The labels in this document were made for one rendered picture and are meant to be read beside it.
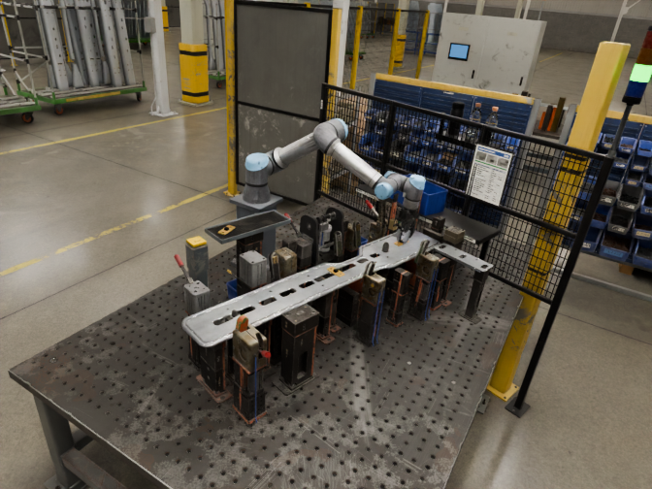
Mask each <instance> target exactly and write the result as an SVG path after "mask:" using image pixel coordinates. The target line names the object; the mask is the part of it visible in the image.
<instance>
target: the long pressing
mask: <svg viewBox="0 0 652 489"><path fill-rule="evenodd" d="M395 233H396V232H395ZM395 233H393V234H390V235H388V236H385V237H383V238H380V239H378V240H375V241H373V242H370V243H368V244H364V245H361V246H360V247H359V250H358V251H359V255H358V256H356V257H354V258H351V259H349V260H346V261H344V262H341V263H327V262H325V263H321V264H318V265H316V266H313V267H311V268H308V269H306V270H303V271H301V272H299V273H297V274H294V275H292V276H289V277H285V278H283V279H280V280H278V281H275V282H273V283H270V284H268V285H265V286H263V287H260V288H258V289H255V290H253V291H250V292H248V293H245V294H244V295H241V296H239V297H236V298H234V299H231V300H229V301H226V302H224V303H221V304H219V305H216V306H214V307H211V308H209V309H206V310H202V311H200V312H197V313H195V314H192V315H190V316H187V317H185V319H184V320H183V321H182V323H181V327H182V329H183V330H184V331H185V332H186V333H187V334H188V335H189V336H190V337H191V338H192V339H193V340H194V341H195V342H196V343H197V344H199V345H200V346H202V347H213V346H216V345H218V344H220V343H222V342H226V341H228V340H230V339H232V338H233V330H235V329H236V323H237V319H238V317H239V316H240V315H239V314H238V316H236V317H233V316H232V315H231V314H232V310H236V311H237V312H238V311H240V310H244V309H246V308H248V307H254V308H255V310H252V311H250V312H248V313H246V314H245V316H246V317H247V318H248V324H251V325H252V326H253V327H254V328H255V327H257V326H259V325H261V324H264V323H266V322H268V321H270V320H272V319H274V318H277V317H279V316H281V315H282V314H283V313H286V312H288V311H290V310H293V309H295V308H297V307H299V306H301V305H303V304H307V303H309V302H312V301H314V300H316V299H318V298H320V297H322V296H325V295H327V294H329V293H331V292H333V291H335V290H338V289H340V288H342V287H344V286H346V285H348V284H350V283H352V282H354V281H356V280H358V279H360V278H362V276H363V274H364V271H365V267H366V265H367V263H368V262H369V261H370V260H373V261H374V262H376V263H375V268H374V273H375V272H377V271H379V270H383V269H392V268H395V267H397V266H399V265H401V264H404V263H406V262H407V261H409V260H411V259H413V258H415V256H416V254H417V252H418V249H419V247H420V244H421V242H422V241H423V240H424V239H428V240H429V241H430V243H429V245H428V247H427V250H426V251H427V252H428V251H430V250H432V249H434V247H435V246H437V245H440V242H439V241H437V240H435V239H433V238H431V237H429V236H426V235H424V234H422V233H420V232H418V231H416V230H415V232H414V234H413V235H412V236H411V238H410V239H409V242H408V243H406V244H403V245H400V246H397V245H395V244H394V242H397V241H398V240H397V237H394V234H395ZM385 242H388V243H389V250H388V252H383V251H382V246H383V244H384V243H385ZM375 253H376V254H378V255H379V256H378V257H376V258H373V257H371V255H373V254H375ZM361 259H367V260H368V261H367V262H364V263H358V262H357V261H359V260H361ZM349 264H353V265H355V267H353V268H350V269H348V270H346V271H343V273H344V276H342V277H337V276H336V275H334V276H332V277H328V278H326V279H324V280H321V281H320V282H317V281H315V279H316V278H318V277H322V276H324V275H327V274H329V273H331V272H329V271H328V270H327V268H330V267H334V268H336V269H340V268H342V267H345V266H347V265H349ZM308 276H309V277H308ZM309 281H312V282H313V283H314V284H313V285H311V286H308V287H306V288H301V287H299V285H302V284H304V283H306V282H309ZM322 285H324V286H322ZM290 289H294V290H295V291H296V292H294V293H292V294H290V295H288V296H285V297H282V296H280V295H279V294H280V293H283V292H285V291H288V290H290ZM270 291H272V292H270ZM270 298H275V299H276V301H274V302H271V303H269V304H268V305H265V306H261V305H260V304H259V303H260V302H263V301H265V300H267V299H270ZM226 316H230V317H232V318H233V319H232V320H229V321H227V322H225V323H222V324H220V325H214V324H213V323H214V322H215V321H216V320H219V319H221V318H223V317H226Z"/></svg>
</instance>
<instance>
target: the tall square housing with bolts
mask: <svg viewBox="0 0 652 489"><path fill-rule="evenodd" d="M266 275H267V258H265V257H264V256H262V255H261V254H259V253H258V252H256V251H255V250H251V251H248V252H245V253H242V254H240V279H241V280H242V281H243V282H242V295H244V294H245V293H248V292H250V291H253V290H255V289H258V288H260V287H263V286H264V284H266V283H267V282H266Z"/></svg>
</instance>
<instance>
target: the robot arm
mask: <svg viewBox="0 0 652 489"><path fill-rule="evenodd" d="M347 133H348V130H347V126H346V124H345V123H344V121H342V120H341V119H339V118H333V119H331V120H329V121H326V122H323V123H320V124H319V125H317V126H316V127H315V129H314V131H313V133H311V134H309V135H307V136H306V137H304V138H302V139H300V140H298V141H296V142H294V143H292V144H290V145H288V146H287V147H284V148H281V147H277V148H275V149H273V150H271V151H269V152H267V153H265V154H264V153H252V154H251V155H249V156H248V157H247V158H246V160H245V187H244V192H243V200H244V201H245V202H247V203H250V204H264V203H268V202H269V201H271V193H270V190H269V187H268V176H270V175H273V174H275V173H277V172H280V171H282V170H283V169H285V168H287V167H288V166H289V163H291V162H293V161H295V160H297V159H299V158H301V157H303V156H305V155H307V154H309V153H312V152H314V151H316V150H318V149H320V150H321V151H322V152H323V153H325V154H326V155H327V156H330V155H331V156H332V157H333V158H335V159H336V160H337V161H338V162H340V163H341V164H342V165H344V166H345V168H346V169H348V170H349V171H350V172H351V173H353V174H354V175H355V176H356V177H358V178H359V179H360V180H362V181H363V182H364V183H366V184H367V185H368V186H369V187H371V188H372V189H373V190H374V191H375V196H376V197H377V198H378V199H381V200H385V199H387V198H389V197H391V196H392V195H393V194H394V193H395V192H396V191H397V190H398V191H401V192H404V193H406V196H405V199H404V202H403V207H402V208H401V211H400V215H399V216H397V217H395V221H396V220H397V221H398V223H397V221H396V224H395V221H394V225H393V227H394V226H397V228H398V230H397V232H396V233H395V234H394V237H397V240H398V242H399V241H400V240H401V238H402V235H403V232H405V233H406V235H405V236H404V237H403V245H404V244H406V243H407V242H408V240H409V239H410V238H411V236H412V235H413V234H414V232H415V226H416V225H415V220H414V219H415V218H417V219H418V217H419V215H420V214H419V213H418V212H417V209H418V206H419V205H420V204H419V203H420V199H421V196H422V193H423V190H424V186H425V181H426V180H425V179H424V178H423V177H422V176H419V175H411V176H410V178H408V177H405V176H402V175H400V174H397V173H395V172H390V171H388V172H386V173H385V175H384V176H383V175H381V174H380V173H379V172H378V171H376V170H375V169H374V168H373V167H371V166H370V165H369V164H367V163H366V162H365V161H364V160H362V159H361V158H360V157H359V156H357V155H356V154H355V153H353V152H352V151H351V150H350V149H348V148H347V147H346V146H344V145H343V144H342V142H343V141H344V140H345V139H346V137H347Z"/></svg>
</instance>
